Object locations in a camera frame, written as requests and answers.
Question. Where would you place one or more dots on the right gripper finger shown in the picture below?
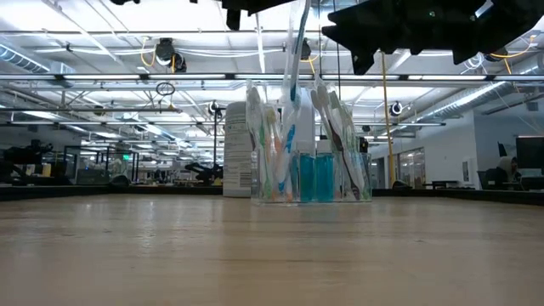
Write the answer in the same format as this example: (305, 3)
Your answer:
(353, 25)
(363, 55)

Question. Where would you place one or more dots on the green white toothbrush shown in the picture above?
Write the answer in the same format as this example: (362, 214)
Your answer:
(353, 144)
(262, 140)

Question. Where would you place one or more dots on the clear acrylic organizer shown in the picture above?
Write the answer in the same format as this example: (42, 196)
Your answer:
(366, 178)

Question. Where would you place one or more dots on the orange white toothbrush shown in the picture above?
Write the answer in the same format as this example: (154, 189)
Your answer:
(275, 146)

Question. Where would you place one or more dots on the teal mouthwash bottle white cap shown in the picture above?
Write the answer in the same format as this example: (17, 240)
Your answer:
(325, 176)
(306, 176)

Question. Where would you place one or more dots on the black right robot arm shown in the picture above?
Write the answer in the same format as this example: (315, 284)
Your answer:
(518, 17)

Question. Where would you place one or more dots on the black background robot arm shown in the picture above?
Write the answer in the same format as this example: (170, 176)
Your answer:
(204, 172)
(25, 155)

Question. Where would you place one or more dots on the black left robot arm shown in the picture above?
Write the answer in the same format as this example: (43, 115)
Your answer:
(123, 1)

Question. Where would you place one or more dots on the white green wipes canister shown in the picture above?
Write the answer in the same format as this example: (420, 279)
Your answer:
(236, 149)

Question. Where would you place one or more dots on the long ceiling light strip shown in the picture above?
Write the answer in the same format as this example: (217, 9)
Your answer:
(106, 77)

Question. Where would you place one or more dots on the person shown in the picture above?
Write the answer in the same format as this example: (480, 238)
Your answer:
(508, 168)

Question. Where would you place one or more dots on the black computer monitor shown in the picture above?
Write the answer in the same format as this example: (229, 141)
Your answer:
(530, 153)

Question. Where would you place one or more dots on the black metal table frame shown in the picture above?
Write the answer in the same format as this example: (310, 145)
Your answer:
(85, 191)

